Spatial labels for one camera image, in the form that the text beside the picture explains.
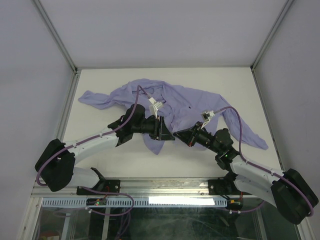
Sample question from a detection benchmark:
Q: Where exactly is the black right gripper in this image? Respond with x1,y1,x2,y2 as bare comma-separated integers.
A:
173,121,221,155

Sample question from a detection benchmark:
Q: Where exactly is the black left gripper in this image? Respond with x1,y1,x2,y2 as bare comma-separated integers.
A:
132,115,175,141

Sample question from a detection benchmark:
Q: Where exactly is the lilac zip-up jacket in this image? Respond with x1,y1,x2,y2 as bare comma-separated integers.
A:
78,78,269,155

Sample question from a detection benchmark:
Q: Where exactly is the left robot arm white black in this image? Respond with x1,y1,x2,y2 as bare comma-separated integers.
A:
34,104,175,195

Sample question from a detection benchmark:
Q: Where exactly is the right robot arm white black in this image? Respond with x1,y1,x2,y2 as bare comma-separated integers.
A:
173,122,319,225

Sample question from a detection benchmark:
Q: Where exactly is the black orange power connector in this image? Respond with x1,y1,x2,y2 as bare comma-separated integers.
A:
226,199,243,211

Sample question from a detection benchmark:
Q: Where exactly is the small black circuit board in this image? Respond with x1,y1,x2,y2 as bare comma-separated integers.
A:
86,198,108,206

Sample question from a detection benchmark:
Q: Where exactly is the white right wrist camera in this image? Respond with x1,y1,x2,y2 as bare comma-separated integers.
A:
201,110,215,129

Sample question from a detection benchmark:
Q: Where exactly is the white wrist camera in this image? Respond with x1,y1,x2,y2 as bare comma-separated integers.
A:
148,97,163,118
201,110,215,129

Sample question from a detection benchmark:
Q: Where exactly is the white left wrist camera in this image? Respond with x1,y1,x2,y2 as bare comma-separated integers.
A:
148,97,163,118

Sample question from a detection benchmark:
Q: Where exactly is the aluminium front frame rail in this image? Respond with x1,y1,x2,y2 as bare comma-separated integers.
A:
31,176,300,199

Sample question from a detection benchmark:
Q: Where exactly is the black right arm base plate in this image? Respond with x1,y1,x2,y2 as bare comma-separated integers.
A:
207,177,241,196

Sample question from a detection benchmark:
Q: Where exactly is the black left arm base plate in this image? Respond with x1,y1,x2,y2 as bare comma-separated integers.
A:
76,179,121,196

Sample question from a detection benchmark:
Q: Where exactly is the right aluminium side rail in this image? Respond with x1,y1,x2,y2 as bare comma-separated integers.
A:
250,67,286,170

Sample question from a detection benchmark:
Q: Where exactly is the aluminium side rail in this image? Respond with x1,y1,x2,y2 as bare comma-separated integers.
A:
250,67,286,170
54,69,81,140

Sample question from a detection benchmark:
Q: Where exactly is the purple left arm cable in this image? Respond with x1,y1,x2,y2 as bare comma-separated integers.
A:
36,84,153,216

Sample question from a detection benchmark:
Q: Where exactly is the left aluminium side rail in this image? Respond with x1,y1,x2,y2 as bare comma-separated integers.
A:
54,69,81,140

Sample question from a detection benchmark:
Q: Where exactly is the grey slotted cable duct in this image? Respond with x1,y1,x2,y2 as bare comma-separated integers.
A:
42,196,227,208

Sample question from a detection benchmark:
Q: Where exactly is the right aluminium corner post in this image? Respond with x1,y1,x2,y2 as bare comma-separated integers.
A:
250,0,296,72

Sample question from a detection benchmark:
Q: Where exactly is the aluminium corner post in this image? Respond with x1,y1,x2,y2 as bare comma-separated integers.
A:
250,0,296,72
31,0,78,73

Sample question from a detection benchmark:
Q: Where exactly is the left aluminium corner post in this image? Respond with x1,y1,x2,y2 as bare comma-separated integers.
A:
31,0,78,73

